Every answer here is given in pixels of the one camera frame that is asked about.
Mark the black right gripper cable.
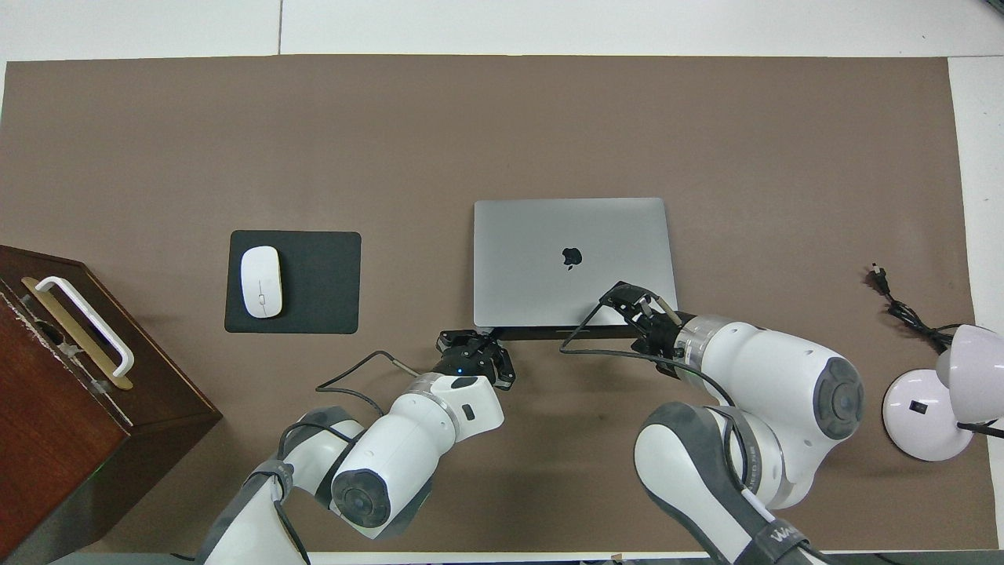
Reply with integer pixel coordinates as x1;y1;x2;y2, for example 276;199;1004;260
559;294;785;503

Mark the silver laptop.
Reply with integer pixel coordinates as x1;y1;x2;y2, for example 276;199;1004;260
473;198;679;341

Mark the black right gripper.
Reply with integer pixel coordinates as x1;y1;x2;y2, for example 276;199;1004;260
600;281;695;377

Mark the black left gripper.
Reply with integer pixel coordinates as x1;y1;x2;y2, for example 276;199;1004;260
435;330;517;391

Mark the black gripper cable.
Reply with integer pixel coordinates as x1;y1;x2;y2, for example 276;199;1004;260
271;351;422;565
559;294;785;503

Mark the white desk lamp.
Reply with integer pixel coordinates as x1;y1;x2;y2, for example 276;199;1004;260
882;324;1004;462

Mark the white computer mouse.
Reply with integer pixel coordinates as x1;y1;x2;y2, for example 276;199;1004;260
240;246;283;319

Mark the white box handle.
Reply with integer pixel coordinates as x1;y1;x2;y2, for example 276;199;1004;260
35;276;135;379

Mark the brown table mat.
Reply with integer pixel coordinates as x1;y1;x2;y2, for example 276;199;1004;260
0;55;999;554

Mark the dark wooden box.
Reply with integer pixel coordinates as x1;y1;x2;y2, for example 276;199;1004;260
0;245;224;565

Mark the black lamp power cable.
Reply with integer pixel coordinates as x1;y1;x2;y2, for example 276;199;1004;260
867;264;1004;439

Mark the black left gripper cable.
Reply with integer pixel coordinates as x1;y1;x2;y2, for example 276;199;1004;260
271;351;422;565

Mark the black mouse pad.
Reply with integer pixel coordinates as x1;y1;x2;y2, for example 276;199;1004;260
224;230;362;335

